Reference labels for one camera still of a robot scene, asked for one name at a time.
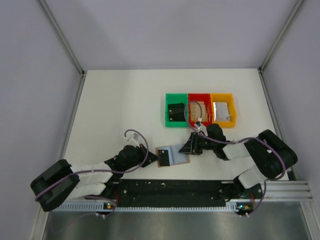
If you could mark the brown leather card holder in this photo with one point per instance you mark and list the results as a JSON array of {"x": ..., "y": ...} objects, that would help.
[{"x": 175, "y": 158}]

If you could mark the black cards stack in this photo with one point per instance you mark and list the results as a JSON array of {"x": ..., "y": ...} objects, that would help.
[{"x": 176, "y": 112}]

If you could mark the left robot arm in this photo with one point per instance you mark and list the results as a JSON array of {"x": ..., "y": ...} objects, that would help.
[{"x": 64, "y": 181}]

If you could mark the aluminium frame profile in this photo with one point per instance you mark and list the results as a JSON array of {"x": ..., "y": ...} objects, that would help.
[{"x": 60, "y": 35}]

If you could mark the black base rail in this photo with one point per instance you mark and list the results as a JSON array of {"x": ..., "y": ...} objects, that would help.
[{"x": 173, "y": 193}]

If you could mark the gold cards stack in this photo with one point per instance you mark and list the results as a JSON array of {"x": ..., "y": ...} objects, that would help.
[{"x": 198, "y": 111}]

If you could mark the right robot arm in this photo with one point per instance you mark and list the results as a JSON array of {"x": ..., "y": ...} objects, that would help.
[{"x": 271, "y": 156}]

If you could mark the green plastic bin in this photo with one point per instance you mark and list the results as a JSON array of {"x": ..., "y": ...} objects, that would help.
[{"x": 175, "y": 98}]

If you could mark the grey cable duct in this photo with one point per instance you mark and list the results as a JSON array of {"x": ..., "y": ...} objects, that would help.
[{"x": 102, "y": 207}]

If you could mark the silver cards stack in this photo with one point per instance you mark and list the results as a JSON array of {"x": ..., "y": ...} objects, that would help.
[{"x": 221, "y": 112}]

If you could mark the yellow plastic bin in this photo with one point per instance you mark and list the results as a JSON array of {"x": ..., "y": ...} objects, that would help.
[{"x": 228, "y": 98}]

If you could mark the red plastic bin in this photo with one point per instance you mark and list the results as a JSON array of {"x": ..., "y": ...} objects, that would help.
[{"x": 206, "y": 98}]

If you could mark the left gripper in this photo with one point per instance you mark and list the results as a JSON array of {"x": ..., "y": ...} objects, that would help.
[{"x": 148, "y": 157}]

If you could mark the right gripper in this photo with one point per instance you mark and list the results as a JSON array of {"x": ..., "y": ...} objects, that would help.
[{"x": 188, "y": 148}]

